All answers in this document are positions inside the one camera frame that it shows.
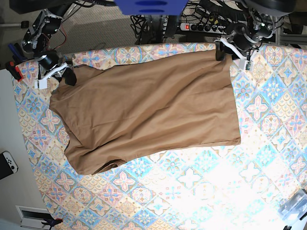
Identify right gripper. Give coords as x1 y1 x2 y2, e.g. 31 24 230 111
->
34 51 77 89

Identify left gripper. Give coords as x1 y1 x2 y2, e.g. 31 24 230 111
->
215 23 273 70

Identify brown t-shirt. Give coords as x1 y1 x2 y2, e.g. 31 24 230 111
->
49 50 241 175

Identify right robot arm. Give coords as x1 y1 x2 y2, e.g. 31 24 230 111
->
22 3 77 90

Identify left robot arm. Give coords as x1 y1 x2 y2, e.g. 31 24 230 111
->
215 0 296 70

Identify white power strip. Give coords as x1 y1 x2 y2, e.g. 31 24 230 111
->
179 23 225 35

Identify red black clamp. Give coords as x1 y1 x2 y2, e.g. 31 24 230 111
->
5 61 24 82

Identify game console with controller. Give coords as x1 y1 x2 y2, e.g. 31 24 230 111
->
0 151 18 179

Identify patterned tablecloth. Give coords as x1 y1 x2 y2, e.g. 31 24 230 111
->
13 45 307 230

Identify white floor vent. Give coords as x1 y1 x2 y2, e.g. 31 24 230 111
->
16 205 52 230

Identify black orange clamp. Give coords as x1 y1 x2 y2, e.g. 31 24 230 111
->
41 218 63 228

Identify clear plastic box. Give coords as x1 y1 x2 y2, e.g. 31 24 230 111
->
278 189 307 226

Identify blue mount plate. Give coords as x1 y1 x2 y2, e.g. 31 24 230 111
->
115 0 188 15

